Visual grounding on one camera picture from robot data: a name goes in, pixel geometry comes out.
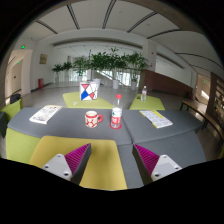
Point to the red fire extinguisher box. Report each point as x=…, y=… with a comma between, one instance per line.
x=40, y=83

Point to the red round coaster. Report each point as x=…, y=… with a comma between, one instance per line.
x=116, y=127

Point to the framed picture on wall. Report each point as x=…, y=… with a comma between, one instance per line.
x=43, y=59

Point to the green chair on left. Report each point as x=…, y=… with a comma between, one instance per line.
x=13, y=107

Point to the far clear water bottle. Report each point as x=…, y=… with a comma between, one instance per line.
x=144, y=94

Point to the long wooden bench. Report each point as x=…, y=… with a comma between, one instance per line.
x=207, y=118

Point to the white mug red pattern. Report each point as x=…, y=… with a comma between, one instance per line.
x=92, y=119

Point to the potted green plants row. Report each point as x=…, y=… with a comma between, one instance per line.
x=133, y=64

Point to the wooden bookshelf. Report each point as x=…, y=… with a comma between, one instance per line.
x=215, y=107

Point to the yellow booklet on right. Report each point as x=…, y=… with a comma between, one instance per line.
x=157, y=119

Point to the magazine on left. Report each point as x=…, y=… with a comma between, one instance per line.
x=45, y=114

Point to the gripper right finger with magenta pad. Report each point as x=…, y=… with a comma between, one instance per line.
x=151, y=166

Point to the white cube colourful triangles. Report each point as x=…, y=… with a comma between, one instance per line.
x=88, y=91

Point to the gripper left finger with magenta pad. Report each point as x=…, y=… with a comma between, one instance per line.
x=71, y=166

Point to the clear water bottle red cap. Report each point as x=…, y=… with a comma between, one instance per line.
x=117, y=110

